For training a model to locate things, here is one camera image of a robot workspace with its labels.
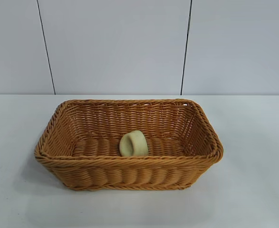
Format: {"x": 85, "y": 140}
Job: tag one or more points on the pale egg yolk pastry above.
{"x": 137, "y": 145}

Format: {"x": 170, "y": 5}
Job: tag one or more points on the woven wicker basket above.
{"x": 130, "y": 171}

